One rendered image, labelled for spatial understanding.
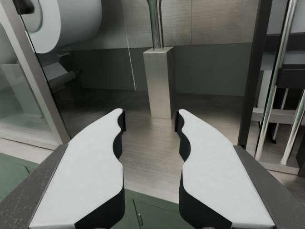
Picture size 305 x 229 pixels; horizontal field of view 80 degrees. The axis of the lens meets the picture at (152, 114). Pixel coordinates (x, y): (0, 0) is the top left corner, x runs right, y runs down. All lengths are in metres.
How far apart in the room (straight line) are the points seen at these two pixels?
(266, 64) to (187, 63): 0.52
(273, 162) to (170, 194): 0.28
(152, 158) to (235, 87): 0.55
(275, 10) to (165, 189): 0.45
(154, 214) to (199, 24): 0.75
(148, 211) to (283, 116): 0.44
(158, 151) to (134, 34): 0.61
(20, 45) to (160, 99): 0.46
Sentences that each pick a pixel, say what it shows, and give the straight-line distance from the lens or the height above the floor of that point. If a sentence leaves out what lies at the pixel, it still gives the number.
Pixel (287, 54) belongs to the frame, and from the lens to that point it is 0.47.
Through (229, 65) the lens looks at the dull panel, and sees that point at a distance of 0.91.
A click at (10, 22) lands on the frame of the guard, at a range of 0.59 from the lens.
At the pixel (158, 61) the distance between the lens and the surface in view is 0.68.
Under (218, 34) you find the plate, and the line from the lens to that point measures 0.89.
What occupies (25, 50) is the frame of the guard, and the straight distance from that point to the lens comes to 0.60.
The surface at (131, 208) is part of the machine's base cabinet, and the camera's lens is 0.65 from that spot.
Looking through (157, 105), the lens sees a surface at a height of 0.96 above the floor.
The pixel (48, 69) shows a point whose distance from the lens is 0.65.
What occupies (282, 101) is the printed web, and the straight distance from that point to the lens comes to 0.63.
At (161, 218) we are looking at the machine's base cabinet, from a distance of 0.62.
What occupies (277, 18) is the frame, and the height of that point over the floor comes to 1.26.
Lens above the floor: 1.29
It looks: 29 degrees down
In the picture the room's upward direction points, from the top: 7 degrees counter-clockwise
